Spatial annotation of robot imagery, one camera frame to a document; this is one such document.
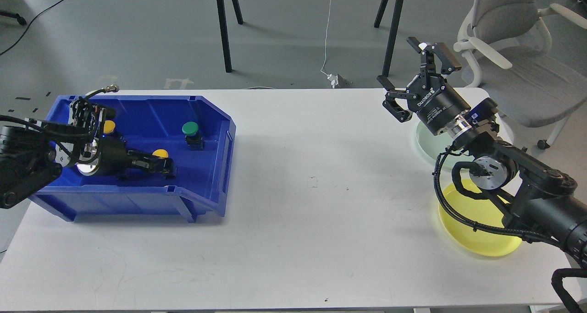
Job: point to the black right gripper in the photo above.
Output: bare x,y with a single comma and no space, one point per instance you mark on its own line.
436,105

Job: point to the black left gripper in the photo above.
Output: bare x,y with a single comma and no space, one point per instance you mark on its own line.
114,158

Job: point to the yellow push button front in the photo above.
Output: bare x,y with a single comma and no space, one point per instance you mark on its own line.
164,165

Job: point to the yellow push button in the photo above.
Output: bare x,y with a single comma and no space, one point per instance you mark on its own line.
164,165
110,131

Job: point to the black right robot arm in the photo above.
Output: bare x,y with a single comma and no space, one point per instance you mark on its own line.
537,201

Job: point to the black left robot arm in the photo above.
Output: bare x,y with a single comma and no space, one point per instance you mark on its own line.
34,152

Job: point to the green push button rear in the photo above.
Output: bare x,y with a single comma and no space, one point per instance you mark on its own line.
193,137

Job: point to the yellow push button rear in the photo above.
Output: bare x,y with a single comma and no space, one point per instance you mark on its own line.
110,131

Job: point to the pale green plate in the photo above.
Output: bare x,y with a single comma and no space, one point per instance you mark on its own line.
431,146

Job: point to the yellow plate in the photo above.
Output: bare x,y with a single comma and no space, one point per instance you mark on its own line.
483,211

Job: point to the blue plastic storage bin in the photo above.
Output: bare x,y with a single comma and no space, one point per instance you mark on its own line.
148,123

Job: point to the black stand legs right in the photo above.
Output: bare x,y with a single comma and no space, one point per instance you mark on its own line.
392,36

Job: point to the grey office chair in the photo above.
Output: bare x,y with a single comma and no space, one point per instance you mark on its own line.
506,45

